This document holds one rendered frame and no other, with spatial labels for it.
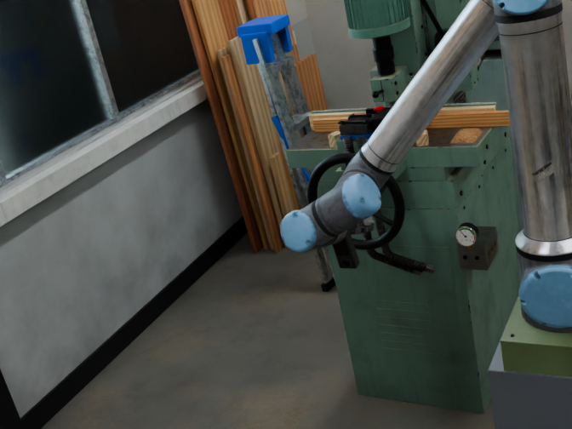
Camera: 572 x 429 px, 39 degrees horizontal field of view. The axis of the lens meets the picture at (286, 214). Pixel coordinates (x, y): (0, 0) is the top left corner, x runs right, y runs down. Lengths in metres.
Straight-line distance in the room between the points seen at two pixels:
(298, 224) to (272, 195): 2.17
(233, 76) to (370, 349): 1.56
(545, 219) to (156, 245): 2.33
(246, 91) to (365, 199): 2.13
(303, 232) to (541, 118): 0.54
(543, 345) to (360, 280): 0.86
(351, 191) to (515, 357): 0.54
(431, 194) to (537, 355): 0.66
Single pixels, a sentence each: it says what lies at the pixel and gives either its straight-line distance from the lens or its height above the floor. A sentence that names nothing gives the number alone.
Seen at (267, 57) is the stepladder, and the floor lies 1.03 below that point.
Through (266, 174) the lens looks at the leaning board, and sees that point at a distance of 3.85.
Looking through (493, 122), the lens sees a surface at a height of 0.91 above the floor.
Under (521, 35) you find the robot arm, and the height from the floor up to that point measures 1.33.
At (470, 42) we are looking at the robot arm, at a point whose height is 1.29.
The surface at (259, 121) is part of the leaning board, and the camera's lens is 3.80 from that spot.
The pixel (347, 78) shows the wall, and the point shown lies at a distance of 5.04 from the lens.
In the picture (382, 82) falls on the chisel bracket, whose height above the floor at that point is 1.06.
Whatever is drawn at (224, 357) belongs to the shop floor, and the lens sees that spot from 3.24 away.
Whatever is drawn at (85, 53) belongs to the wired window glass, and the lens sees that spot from 3.46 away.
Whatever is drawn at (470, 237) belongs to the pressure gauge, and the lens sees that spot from 2.28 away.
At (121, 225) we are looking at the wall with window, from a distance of 3.46.
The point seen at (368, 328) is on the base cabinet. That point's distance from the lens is 2.66.
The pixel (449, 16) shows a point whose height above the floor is 1.18.
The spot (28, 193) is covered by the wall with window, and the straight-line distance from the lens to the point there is 3.00.
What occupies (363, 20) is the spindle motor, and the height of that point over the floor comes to 1.25.
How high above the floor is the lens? 1.66
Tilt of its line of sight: 22 degrees down
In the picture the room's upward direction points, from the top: 13 degrees counter-clockwise
